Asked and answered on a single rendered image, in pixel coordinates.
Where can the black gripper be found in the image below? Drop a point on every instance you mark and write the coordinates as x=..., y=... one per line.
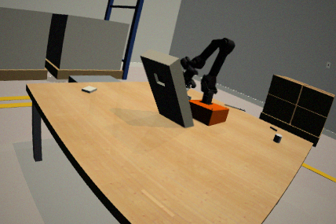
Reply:
x=189, y=81

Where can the small black cylinder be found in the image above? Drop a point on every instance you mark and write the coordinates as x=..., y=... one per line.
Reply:
x=277, y=138

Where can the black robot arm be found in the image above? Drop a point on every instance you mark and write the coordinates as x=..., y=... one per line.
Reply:
x=208, y=81

